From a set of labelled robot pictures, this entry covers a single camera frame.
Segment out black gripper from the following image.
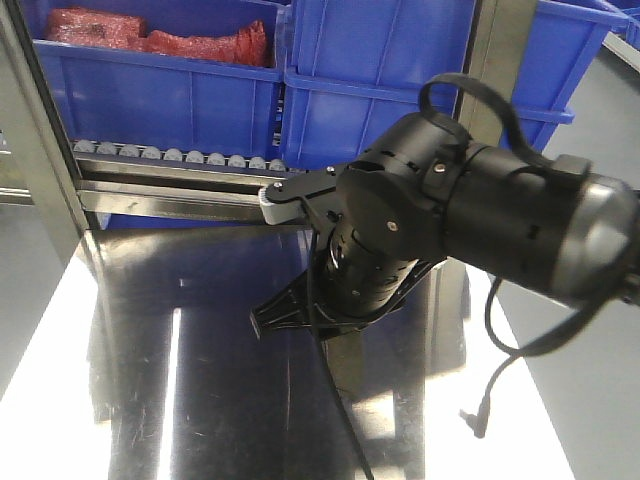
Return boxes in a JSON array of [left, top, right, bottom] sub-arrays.
[[250, 224, 433, 340]]

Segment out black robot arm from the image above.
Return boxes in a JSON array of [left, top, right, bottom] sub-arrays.
[[251, 113, 639, 339]]

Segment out grey roller conveyor strip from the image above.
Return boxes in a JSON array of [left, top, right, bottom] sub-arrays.
[[72, 139, 287, 172]]

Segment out right lower blue plastic bin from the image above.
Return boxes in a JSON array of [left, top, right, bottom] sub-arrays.
[[279, 67, 419, 170]]

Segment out blue plastic bin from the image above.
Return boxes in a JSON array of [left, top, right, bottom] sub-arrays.
[[290, 1, 628, 110], [279, 67, 419, 170], [20, 1, 290, 158]]

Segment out right upper blue plastic bin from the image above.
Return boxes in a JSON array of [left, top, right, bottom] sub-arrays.
[[290, 1, 628, 110]]

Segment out left blue plastic bin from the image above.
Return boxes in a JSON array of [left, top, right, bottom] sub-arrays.
[[20, 1, 290, 158]]

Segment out red bubble wrap bag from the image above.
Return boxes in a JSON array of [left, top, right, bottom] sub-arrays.
[[45, 6, 271, 68]]

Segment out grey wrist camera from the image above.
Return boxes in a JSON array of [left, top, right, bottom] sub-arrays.
[[258, 163, 347, 226]]

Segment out stainless steel rack frame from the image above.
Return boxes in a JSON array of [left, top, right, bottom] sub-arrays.
[[0, 0, 541, 271]]

